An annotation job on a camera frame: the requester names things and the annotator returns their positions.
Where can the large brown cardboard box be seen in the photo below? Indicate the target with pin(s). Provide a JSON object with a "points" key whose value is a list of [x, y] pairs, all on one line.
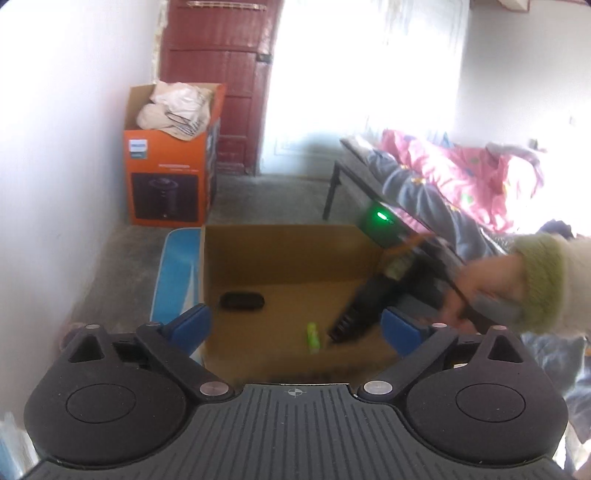
{"points": [[306, 273]]}

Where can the orange Philips box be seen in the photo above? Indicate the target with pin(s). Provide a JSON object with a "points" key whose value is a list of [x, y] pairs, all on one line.
{"points": [[170, 183]]}

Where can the green glue stick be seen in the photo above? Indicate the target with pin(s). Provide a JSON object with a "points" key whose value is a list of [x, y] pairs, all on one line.
{"points": [[313, 338]]}

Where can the pink floral quilt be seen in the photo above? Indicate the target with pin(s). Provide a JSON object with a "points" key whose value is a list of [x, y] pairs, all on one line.
{"points": [[495, 185]]}

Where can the black metal bed frame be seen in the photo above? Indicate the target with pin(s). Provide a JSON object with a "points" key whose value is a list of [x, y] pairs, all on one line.
{"points": [[351, 184]]}

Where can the red wooden door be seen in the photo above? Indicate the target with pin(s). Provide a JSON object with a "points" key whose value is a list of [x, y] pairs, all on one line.
{"points": [[230, 43]]}

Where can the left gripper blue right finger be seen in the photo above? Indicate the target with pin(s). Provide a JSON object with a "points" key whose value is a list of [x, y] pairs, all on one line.
{"points": [[422, 349]]}

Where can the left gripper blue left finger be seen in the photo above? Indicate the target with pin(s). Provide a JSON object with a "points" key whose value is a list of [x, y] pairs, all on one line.
{"points": [[169, 348]]}

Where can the person's right hand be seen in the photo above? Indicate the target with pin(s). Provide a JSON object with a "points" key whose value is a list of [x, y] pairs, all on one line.
{"points": [[501, 277]]}

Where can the black camera module green light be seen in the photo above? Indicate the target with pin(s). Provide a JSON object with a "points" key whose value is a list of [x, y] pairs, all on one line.
{"points": [[381, 225]]}

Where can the black lighter case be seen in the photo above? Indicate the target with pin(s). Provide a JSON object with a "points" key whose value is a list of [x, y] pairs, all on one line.
{"points": [[242, 301]]}

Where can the beige clothes in box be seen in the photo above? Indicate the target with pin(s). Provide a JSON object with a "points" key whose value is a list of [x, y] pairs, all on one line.
{"points": [[178, 109]]}

